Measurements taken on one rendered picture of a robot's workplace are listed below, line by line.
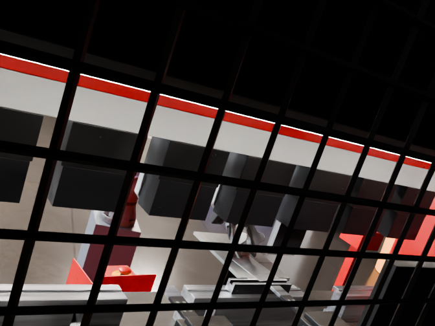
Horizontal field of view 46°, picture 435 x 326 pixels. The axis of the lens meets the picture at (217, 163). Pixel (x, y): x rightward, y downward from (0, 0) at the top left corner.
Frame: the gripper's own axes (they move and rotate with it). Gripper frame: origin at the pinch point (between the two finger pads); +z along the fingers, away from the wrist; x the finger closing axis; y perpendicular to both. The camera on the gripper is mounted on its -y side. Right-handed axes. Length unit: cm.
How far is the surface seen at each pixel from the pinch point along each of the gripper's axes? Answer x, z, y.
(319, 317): -6.8, 19.5, 25.9
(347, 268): 175, 1, -77
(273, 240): -5.3, -0.7, 15.7
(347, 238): 168, -16, -67
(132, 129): -54, -21, 27
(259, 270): 0.9, 5.3, 3.8
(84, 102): -64, -24, 27
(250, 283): -8.1, 8.9, 7.8
